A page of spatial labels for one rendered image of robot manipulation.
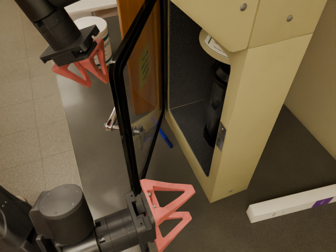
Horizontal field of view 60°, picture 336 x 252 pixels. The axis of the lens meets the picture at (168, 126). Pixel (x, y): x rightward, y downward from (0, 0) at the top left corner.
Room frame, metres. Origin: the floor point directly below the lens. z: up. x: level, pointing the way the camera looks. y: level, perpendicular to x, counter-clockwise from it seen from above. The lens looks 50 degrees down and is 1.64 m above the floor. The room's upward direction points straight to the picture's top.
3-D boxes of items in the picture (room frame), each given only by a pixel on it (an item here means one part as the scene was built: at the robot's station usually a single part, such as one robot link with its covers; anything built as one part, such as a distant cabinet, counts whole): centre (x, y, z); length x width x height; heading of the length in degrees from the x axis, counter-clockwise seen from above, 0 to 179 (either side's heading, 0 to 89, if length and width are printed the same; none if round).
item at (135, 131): (0.36, 0.06, 1.18); 0.02 x 0.02 x 0.06; 78
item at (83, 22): (0.94, 0.28, 1.01); 0.13 x 0.13 x 0.15
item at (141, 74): (0.47, 0.05, 1.19); 0.30 x 0.01 x 0.40; 168
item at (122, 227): (0.17, 0.07, 1.20); 0.07 x 0.07 x 0.10; 22
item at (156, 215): (0.20, 0.00, 1.24); 0.09 x 0.07 x 0.07; 112
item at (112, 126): (0.41, 0.09, 1.20); 0.10 x 0.05 x 0.03; 168
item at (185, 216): (0.19, 0.00, 1.17); 0.09 x 0.07 x 0.07; 112
